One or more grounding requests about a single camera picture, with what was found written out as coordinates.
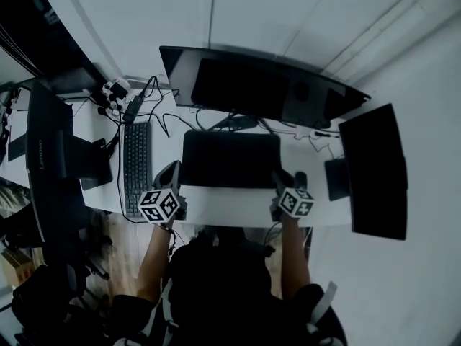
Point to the black keyboard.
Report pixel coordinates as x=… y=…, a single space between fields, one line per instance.
x=137 y=168

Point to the flat black monitor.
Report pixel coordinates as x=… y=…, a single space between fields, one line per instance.
x=374 y=171

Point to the pink and black desk mat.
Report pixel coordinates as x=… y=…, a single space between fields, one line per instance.
x=230 y=159

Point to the black power adapter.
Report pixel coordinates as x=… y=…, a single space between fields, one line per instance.
x=133 y=109

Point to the white power strip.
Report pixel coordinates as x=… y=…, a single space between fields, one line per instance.
x=113 y=90

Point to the wide curved black monitor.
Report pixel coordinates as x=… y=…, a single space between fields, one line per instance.
x=245 y=85

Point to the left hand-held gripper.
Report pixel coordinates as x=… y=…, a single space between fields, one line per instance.
x=158 y=205

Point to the person's left forearm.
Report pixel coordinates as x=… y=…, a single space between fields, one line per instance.
x=155 y=265

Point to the black monitor with tall stand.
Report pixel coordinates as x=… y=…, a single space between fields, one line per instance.
x=47 y=150

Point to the person's right forearm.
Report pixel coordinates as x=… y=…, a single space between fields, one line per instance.
x=295 y=261

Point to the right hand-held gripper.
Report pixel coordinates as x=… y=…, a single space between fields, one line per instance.
x=295 y=202

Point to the brown cardboard box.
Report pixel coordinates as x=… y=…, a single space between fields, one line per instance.
x=18 y=267

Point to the person's black clothing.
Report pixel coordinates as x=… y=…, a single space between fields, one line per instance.
x=223 y=294

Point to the black computer mouse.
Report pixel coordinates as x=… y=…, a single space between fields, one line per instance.
x=301 y=178

